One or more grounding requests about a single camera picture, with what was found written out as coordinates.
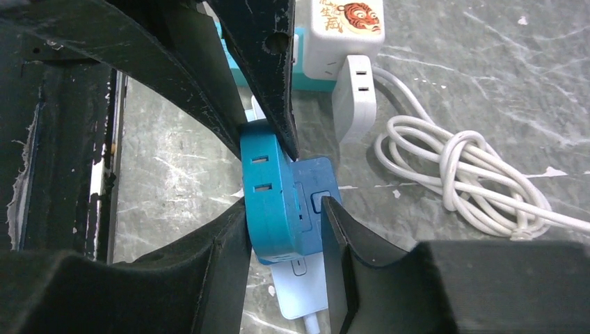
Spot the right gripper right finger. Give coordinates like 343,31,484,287
321,197,589,333

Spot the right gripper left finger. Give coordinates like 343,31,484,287
1,200,251,333

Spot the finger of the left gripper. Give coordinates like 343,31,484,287
1,1,246,155
207,0,300,160

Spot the teal power strip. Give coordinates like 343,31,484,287
214,20,590,241

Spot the white cube socket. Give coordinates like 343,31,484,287
303,0,385,80

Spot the white adapter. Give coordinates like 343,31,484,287
331,55,377,144

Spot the white blue charger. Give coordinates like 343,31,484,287
240,120,299,264

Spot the blue cube adapter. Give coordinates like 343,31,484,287
292,157,342,256

